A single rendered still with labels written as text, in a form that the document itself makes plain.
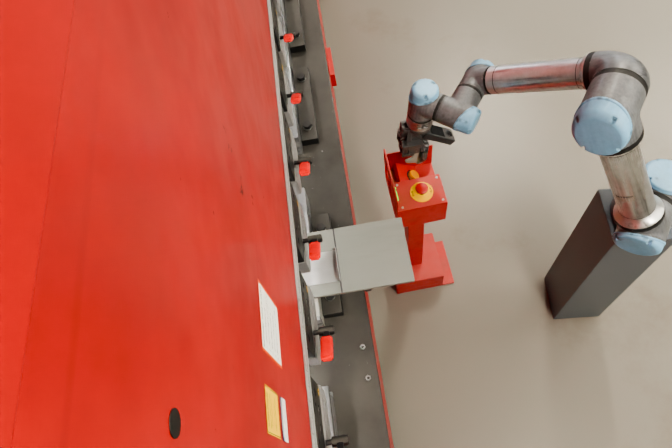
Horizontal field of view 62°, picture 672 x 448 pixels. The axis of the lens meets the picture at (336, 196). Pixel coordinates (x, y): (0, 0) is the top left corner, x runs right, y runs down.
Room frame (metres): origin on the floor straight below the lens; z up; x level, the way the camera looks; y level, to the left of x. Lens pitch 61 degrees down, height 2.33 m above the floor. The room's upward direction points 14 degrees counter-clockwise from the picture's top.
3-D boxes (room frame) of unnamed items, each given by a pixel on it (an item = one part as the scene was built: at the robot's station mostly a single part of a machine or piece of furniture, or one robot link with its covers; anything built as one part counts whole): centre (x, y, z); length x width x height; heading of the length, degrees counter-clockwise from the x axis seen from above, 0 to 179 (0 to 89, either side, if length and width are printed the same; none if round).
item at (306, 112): (1.17, 0.03, 0.89); 0.30 x 0.05 x 0.03; 176
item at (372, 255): (0.56, -0.02, 1.00); 0.26 x 0.18 x 0.01; 86
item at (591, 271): (0.58, -0.85, 0.39); 0.18 x 0.18 x 0.78; 80
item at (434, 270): (0.86, -0.29, 0.06); 0.25 x 0.20 x 0.12; 87
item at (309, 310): (0.35, 0.15, 1.26); 0.15 x 0.09 x 0.17; 176
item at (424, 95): (0.91, -0.29, 1.11); 0.09 x 0.08 x 0.11; 48
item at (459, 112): (0.86, -0.38, 1.10); 0.11 x 0.11 x 0.08; 48
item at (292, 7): (1.57, 0.00, 0.89); 0.30 x 0.05 x 0.03; 176
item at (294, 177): (0.75, 0.12, 1.26); 0.15 x 0.09 x 0.17; 176
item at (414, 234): (0.86, -0.26, 0.39); 0.06 x 0.06 x 0.54; 87
